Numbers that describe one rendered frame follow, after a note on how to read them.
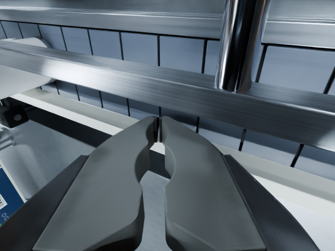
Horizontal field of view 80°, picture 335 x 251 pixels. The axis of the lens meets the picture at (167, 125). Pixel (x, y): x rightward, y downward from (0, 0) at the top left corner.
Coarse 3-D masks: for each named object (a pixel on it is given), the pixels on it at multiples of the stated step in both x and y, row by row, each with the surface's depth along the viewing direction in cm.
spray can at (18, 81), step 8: (16, 40) 21; (24, 40) 21; (32, 40) 21; (40, 40) 22; (0, 72) 18; (8, 72) 19; (16, 72) 19; (24, 72) 20; (0, 80) 18; (8, 80) 19; (16, 80) 20; (24, 80) 20; (32, 80) 21; (40, 80) 22; (48, 80) 23; (56, 80) 24; (0, 88) 19; (8, 88) 19; (16, 88) 20; (24, 88) 21; (32, 88) 22; (0, 96) 19; (8, 96) 20
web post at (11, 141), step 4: (0, 128) 43; (4, 128) 42; (0, 132) 42; (4, 132) 42; (8, 132) 42; (0, 136) 41; (4, 136) 42; (8, 136) 42; (12, 136) 43; (0, 140) 41; (4, 140) 42; (8, 140) 42; (12, 140) 43; (0, 144) 41; (4, 144) 42; (8, 144) 43; (12, 144) 43; (0, 148) 42
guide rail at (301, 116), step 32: (0, 64) 13; (32, 64) 11; (64, 64) 10; (96, 64) 9; (128, 64) 9; (128, 96) 8; (160, 96) 8; (192, 96) 7; (224, 96) 6; (256, 96) 6; (288, 96) 6; (320, 96) 6; (256, 128) 6; (288, 128) 6; (320, 128) 5
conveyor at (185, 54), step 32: (0, 32) 26; (32, 32) 23; (64, 32) 20; (96, 32) 18; (128, 32) 17; (160, 64) 17; (192, 64) 15; (288, 64) 12; (320, 64) 11; (64, 96) 26; (96, 96) 23; (192, 128) 18; (224, 128) 16; (288, 160) 15; (320, 160) 14
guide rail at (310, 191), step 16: (16, 96) 25; (32, 96) 23; (48, 96) 23; (64, 112) 21; (80, 112) 20; (96, 112) 20; (112, 112) 20; (96, 128) 19; (112, 128) 18; (160, 144) 16; (240, 160) 14; (256, 160) 14; (256, 176) 13; (272, 176) 13; (288, 176) 13; (304, 176) 13; (272, 192) 13; (288, 192) 12; (304, 192) 12; (320, 192) 12; (320, 208) 12
